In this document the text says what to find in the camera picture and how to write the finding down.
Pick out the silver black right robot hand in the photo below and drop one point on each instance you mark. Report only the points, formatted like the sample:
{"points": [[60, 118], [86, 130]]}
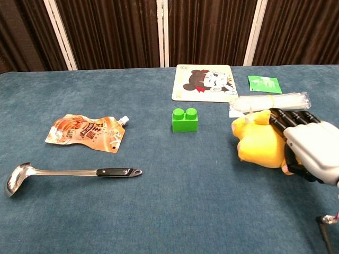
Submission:
{"points": [[312, 143]]}

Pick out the yellow plush toy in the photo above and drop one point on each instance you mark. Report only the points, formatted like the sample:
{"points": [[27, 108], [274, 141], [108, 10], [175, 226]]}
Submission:
{"points": [[258, 143]]}

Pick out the green toy building block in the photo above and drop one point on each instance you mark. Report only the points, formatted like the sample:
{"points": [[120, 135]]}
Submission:
{"points": [[185, 123]]}

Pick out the bundle of clear straws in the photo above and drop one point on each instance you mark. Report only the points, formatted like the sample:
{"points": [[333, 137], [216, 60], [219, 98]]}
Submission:
{"points": [[275, 101]]}

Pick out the green foil packet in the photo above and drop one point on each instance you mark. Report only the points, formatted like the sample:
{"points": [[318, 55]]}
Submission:
{"points": [[263, 84]]}

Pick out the cartoon girl mouse pad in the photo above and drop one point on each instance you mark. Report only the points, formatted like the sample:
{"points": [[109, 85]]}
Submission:
{"points": [[204, 84]]}

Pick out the blue table cloth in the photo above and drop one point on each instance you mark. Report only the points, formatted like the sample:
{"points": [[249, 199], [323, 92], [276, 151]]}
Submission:
{"points": [[159, 185]]}

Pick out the orange spouted drink pouch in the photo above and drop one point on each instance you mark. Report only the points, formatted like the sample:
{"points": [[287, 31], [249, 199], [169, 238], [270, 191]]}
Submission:
{"points": [[84, 132]]}

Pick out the white partition frame post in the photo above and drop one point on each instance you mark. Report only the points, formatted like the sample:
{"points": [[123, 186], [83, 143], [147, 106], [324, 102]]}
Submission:
{"points": [[60, 34], [256, 33], [163, 33]]}

